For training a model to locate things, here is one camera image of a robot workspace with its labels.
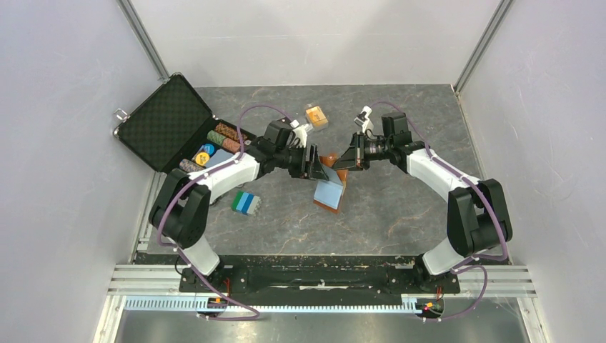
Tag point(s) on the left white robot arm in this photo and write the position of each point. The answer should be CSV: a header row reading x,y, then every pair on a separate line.
x,y
180,210

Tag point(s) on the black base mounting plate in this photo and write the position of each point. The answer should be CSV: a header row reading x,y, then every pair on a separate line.
x,y
248,274

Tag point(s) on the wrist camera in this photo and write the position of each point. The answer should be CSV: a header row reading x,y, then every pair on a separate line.
x,y
363,121
300,132

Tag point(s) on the black aluminium poker chip case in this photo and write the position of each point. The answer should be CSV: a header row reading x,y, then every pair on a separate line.
x,y
168,127

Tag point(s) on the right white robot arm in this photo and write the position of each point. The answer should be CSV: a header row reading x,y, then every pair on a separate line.
x,y
478,222

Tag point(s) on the white slotted cable duct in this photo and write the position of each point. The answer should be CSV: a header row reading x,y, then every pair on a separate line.
x,y
216,305

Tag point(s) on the brown leather card holder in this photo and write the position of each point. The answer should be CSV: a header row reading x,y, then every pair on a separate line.
x,y
329,194

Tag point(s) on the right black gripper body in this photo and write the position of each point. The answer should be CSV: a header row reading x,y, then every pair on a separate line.
x,y
368,150

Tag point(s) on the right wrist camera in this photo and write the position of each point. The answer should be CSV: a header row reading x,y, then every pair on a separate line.
x,y
363,121

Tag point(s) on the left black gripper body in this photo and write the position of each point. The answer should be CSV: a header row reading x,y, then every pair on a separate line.
x,y
297,166

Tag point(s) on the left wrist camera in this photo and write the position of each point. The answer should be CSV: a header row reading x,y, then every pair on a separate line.
x,y
300,132

